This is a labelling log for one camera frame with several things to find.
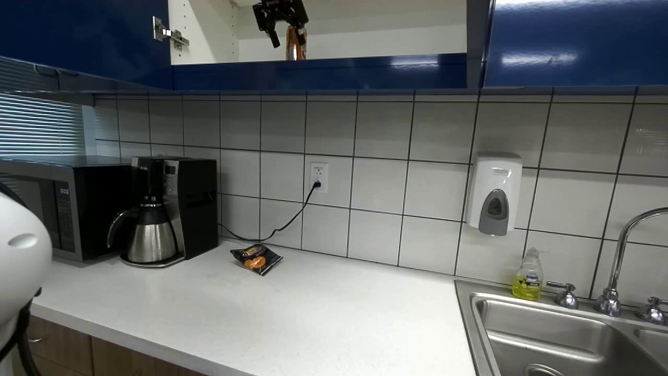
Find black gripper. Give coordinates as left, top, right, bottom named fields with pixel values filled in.
left=251, top=0, right=310, bottom=51

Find open blue cupboard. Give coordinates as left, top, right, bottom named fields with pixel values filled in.
left=165, top=0, right=487, bottom=94

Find metal cupboard hinge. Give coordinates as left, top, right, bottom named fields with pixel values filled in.
left=149, top=15, right=191, bottom=51

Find blue cupboard door with hinge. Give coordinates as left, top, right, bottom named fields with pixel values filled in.
left=0, top=0, right=175, bottom=90

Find closed blue cupboard door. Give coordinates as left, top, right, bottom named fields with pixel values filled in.
left=482, top=0, right=668, bottom=90

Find black coffee maker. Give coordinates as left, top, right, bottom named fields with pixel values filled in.
left=129, top=154, right=220, bottom=270

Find black Lays chip bag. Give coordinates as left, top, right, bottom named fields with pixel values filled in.
left=230, top=243, right=283, bottom=279

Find stainless steel coffee carafe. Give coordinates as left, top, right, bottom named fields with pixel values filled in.
left=103, top=201, right=180, bottom=268

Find black steel microwave oven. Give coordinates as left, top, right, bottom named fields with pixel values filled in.
left=0, top=156, right=134, bottom=265

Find yellow dish soap bottle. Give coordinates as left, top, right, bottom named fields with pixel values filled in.
left=510, top=247, right=544, bottom=303

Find wooden lower cabinets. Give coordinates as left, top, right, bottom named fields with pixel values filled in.
left=8, top=313, right=205, bottom=376

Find chrome gooseneck faucet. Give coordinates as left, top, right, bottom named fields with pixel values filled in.
left=596, top=204, right=668, bottom=317

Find stainless steel sink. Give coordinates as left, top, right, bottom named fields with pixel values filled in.
left=455, top=279, right=668, bottom=376

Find white wall outlet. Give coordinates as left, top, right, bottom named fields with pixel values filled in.
left=306, top=162, right=331, bottom=196

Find black power cord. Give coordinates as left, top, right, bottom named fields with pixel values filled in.
left=216, top=181, right=323, bottom=247

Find white wall soap dispenser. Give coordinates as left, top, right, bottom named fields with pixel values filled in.
left=463, top=153, right=523, bottom=239

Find chrome faucet handle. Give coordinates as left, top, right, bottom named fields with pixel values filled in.
left=544, top=281, right=581, bottom=311
left=641, top=295, right=668, bottom=327

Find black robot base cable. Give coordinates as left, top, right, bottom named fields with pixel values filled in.
left=0, top=289, right=46, bottom=376

